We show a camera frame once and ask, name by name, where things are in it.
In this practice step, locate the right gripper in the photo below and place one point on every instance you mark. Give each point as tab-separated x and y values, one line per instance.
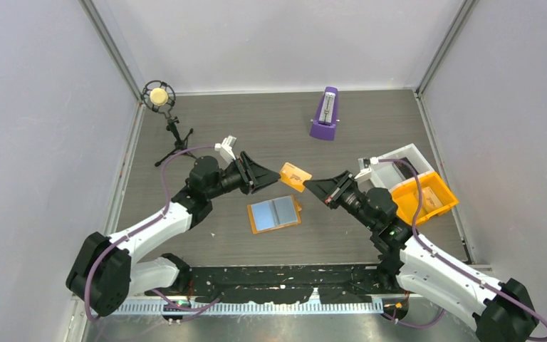
331	190

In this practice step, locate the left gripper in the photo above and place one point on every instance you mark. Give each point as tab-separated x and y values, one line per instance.
253	177

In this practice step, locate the gold card with stripe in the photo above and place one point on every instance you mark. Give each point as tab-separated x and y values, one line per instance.
294	176

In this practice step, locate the orange leather card holder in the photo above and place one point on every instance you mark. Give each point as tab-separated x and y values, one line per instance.
273	214

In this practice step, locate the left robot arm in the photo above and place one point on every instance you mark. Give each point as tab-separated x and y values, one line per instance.
109	268

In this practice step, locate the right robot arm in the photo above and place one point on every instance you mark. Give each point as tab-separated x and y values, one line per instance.
494	310

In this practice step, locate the purple metronome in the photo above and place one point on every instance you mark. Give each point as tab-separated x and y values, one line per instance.
324	124

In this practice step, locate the white plastic bin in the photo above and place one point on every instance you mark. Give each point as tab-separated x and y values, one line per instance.
387	172

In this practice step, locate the tan block in orange bin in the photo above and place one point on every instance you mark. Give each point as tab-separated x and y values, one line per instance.
430	201

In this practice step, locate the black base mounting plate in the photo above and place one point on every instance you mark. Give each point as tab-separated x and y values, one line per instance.
333	283

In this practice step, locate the orange plastic bin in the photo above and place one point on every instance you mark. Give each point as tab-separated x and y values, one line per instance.
407	198

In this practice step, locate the microphone on black tripod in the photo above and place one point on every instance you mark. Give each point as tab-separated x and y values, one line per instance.
160	97

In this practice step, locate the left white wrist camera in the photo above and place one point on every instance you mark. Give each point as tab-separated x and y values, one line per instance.
225	149

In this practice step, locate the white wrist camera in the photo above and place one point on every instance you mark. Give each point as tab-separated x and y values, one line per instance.
367	172
225	149

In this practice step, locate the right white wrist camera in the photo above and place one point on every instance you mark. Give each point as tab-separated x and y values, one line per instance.
367	172

